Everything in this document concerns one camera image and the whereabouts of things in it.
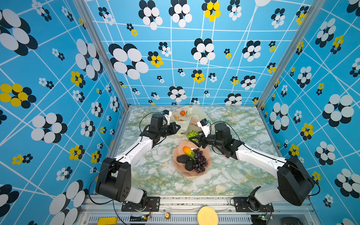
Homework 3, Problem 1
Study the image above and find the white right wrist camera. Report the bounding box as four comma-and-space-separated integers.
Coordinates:
197, 118, 211, 137

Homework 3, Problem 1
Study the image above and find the aluminium front rail frame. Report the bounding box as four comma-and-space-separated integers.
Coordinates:
75, 195, 321, 225

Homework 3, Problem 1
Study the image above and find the pink scalloped fruit plate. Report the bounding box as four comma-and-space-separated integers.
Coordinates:
172, 140, 212, 177

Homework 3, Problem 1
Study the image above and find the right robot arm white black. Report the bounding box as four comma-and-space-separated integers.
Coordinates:
189, 121, 318, 212

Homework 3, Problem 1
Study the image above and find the dark purple grape bunch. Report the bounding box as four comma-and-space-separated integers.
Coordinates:
193, 149, 208, 173

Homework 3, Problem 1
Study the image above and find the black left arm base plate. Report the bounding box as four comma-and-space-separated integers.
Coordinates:
121, 196, 160, 212

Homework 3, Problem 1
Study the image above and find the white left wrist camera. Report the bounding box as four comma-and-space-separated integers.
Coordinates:
162, 110, 172, 125

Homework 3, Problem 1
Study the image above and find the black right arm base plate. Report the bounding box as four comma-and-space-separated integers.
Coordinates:
230, 197, 274, 213

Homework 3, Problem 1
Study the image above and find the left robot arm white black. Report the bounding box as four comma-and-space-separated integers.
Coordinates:
95, 122, 181, 208

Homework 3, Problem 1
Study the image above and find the yellow box on rail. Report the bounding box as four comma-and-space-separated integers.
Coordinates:
97, 217, 119, 225

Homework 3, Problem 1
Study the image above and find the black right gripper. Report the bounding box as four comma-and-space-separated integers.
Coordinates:
189, 131, 225, 150

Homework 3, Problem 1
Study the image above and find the dark avocado fruit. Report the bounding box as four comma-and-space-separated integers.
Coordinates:
185, 160, 194, 172
176, 155, 190, 164

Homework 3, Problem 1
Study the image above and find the green kiwi fruit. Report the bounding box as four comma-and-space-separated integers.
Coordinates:
187, 130, 199, 141

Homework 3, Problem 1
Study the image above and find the translucent yellowish plastic bag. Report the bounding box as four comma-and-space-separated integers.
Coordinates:
170, 105, 212, 136

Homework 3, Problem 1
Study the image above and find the small brass knob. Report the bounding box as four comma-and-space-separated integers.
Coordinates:
165, 213, 171, 220

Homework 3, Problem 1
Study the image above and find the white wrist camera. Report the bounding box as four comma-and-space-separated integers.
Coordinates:
197, 118, 211, 137
162, 110, 172, 125

